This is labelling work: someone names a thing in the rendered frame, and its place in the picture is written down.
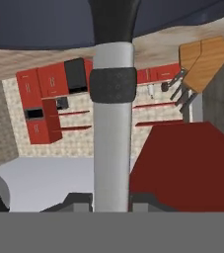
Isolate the black extractor hood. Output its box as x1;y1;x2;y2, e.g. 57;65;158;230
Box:
63;57;89;95

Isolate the red cupboard run with oven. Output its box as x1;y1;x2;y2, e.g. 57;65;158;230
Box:
15;58;95;146

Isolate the black knife handle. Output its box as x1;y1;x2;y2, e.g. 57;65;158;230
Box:
170;80;186;102
161;68;187;93
179;89;199;115

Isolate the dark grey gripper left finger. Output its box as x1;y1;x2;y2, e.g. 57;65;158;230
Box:
39;192;94;213

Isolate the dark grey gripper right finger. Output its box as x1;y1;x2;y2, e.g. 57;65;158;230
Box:
128;192;181;213

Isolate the wooden knife block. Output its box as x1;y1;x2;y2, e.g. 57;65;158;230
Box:
178;35;224;94

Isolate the red wall cupboard run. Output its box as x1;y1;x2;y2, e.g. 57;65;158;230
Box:
136;62;183;85

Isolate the red wall shelf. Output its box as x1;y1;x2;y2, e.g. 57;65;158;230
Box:
51;125;94;133
57;110;91;117
131;101;178;110
134;119;186;128

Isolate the small black coffee machine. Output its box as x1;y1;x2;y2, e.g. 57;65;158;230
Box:
55;96;69;111

